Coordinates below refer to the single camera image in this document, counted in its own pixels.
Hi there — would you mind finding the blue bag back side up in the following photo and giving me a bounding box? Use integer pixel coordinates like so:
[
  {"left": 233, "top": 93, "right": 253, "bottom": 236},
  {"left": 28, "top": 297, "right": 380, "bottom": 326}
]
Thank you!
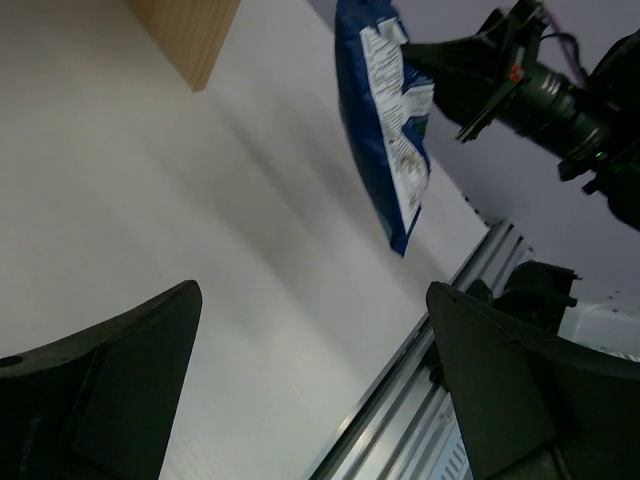
[{"left": 334, "top": 1, "right": 435, "bottom": 255}]

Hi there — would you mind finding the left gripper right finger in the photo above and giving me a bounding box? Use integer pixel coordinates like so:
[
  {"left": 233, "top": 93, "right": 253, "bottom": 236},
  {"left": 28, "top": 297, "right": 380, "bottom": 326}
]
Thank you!
[{"left": 426, "top": 282, "right": 639, "bottom": 479}]

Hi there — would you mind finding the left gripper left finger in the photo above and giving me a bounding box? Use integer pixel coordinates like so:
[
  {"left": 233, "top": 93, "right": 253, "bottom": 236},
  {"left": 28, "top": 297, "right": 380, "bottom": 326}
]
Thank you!
[{"left": 1, "top": 280, "right": 203, "bottom": 479}]

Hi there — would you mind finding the wooden two-tier shelf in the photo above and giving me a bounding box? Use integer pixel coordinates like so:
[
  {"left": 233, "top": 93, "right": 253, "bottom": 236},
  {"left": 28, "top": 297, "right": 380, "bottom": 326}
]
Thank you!
[{"left": 127, "top": 0, "right": 240, "bottom": 92}]

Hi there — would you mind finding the white slotted cable duct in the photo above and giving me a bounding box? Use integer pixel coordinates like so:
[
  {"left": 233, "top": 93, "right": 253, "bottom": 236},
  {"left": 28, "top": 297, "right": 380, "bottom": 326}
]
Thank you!
[{"left": 424, "top": 397, "right": 472, "bottom": 480}]

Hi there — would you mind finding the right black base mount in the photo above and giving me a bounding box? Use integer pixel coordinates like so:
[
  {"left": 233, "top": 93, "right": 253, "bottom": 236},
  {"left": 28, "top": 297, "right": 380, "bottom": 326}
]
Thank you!
[{"left": 464, "top": 259, "right": 581, "bottom": 386}]

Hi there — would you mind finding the aluminium mounting rail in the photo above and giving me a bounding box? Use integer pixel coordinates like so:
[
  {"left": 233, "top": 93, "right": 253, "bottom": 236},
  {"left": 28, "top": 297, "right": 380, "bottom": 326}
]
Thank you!
[{"left": 304, "top": 219, "right": 531, "bottom": 480}]

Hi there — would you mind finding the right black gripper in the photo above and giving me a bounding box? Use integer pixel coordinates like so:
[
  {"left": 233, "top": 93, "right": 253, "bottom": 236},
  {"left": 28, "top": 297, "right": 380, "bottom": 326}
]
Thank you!
[{"left": 401, "top": 1, "right": 548, "bottom": 143}]

